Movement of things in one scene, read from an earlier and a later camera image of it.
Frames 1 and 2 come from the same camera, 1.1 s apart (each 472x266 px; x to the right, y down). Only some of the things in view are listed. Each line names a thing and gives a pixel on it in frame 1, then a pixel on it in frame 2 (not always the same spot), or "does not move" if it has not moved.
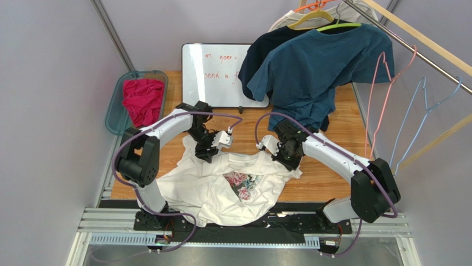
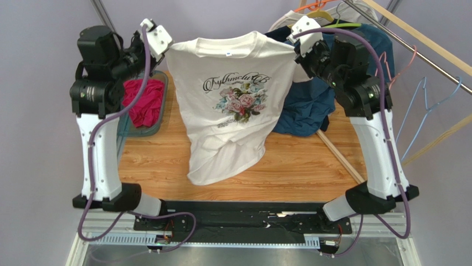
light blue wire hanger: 423,81 does not move
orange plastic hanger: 315,6 does not move
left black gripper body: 203,144 → 134,57
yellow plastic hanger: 318,13 does not move
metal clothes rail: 408,45 does not move
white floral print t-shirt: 229,189 → 232,88
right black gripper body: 280,155 → 307,62
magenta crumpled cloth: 144,100 does not move
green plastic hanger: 340,25 does not move
